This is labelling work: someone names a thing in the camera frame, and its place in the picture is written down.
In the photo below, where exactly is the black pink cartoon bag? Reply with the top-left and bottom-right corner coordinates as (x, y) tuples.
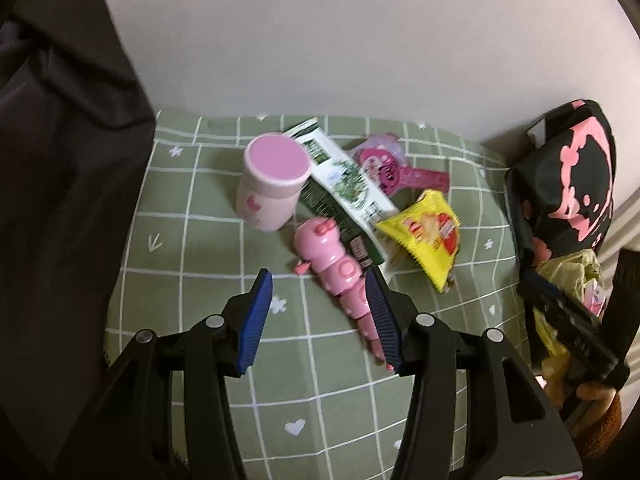
(504, 100), (618, 271)

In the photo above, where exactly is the pink white packet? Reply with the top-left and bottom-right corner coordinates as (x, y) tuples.
(582, 280), (607, 317)

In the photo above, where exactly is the yellow snack packet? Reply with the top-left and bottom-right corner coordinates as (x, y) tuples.
(375, 189), (461, 295)

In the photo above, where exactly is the black knitted clothing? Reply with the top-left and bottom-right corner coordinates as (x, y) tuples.
(600, 247), (640, 366)

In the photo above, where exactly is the green checked tablecloth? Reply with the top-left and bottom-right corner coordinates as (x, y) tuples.
(102, 109), (538, 480)

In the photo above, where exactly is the pink caterpillar toy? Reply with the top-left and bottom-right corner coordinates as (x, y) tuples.
(292, 217), (396, 373)

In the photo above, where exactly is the yellow bin bag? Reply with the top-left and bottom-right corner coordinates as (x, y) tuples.
(530, 250), (608, 376)

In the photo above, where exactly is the person's right forearm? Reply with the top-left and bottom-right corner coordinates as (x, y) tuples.
(570, 400), (623, 461)

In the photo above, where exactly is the pink toy in wrapper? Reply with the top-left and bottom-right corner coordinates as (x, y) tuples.
(347, 132), (451, 198)

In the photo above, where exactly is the green white carton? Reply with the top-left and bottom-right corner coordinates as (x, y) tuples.
(282, 117), (403, 283)

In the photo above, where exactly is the dark jacket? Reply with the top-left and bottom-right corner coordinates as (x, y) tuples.
(0, 0), (157, 480)

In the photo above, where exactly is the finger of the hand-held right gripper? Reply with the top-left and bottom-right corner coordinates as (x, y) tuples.
(517, 277), (601, 331)

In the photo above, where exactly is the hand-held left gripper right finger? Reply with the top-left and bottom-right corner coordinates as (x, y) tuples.
(364, 266), (583, 480)

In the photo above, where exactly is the pink lidded cup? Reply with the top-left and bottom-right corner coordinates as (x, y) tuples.
(236, 131), (313, 232)

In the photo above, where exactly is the person's right hand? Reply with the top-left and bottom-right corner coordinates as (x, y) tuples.
(540, 360), (620, 436)

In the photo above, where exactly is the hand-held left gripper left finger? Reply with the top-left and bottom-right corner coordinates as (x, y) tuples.
(65, 268), (275, 480)

